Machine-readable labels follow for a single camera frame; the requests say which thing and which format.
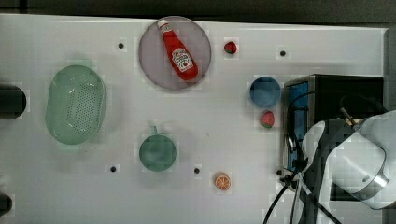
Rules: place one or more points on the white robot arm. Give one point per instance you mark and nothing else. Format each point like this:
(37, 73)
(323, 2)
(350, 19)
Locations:
(359, 160)

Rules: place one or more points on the black toaster oven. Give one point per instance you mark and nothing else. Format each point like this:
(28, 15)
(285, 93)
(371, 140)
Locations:
(316, 98)

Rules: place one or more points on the red ketchup bottle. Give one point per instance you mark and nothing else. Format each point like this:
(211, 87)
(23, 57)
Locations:
(178, 54)

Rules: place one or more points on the green cup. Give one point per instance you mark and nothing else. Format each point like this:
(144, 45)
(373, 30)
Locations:
(157, 152)

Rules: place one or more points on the pink round plate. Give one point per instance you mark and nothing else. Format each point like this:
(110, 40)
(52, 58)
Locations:
(155, 62)

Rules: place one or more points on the blue bowl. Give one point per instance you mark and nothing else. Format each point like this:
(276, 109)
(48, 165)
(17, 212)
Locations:
(264, 92)

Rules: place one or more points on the large strawberry toy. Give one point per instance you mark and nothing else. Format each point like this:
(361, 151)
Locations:
(268, 119)

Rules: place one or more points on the small red strawberry toy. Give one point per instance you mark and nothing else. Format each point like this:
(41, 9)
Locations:
(230, 47)

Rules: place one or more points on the orange slice toy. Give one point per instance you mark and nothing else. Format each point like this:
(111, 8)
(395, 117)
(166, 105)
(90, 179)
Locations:
(222, 181)

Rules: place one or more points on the green perforated basket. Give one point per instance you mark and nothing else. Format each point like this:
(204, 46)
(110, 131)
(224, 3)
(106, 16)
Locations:
(76, 105)

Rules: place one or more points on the black cylinder left upper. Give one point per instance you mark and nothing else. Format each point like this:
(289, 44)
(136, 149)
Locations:
(12, 101)

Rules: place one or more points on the black cylinder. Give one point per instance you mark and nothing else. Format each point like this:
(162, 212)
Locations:
(12, 101)
(5, 204)

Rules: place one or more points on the black cylinder left lower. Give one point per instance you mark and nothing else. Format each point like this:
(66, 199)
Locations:
(5, 204)

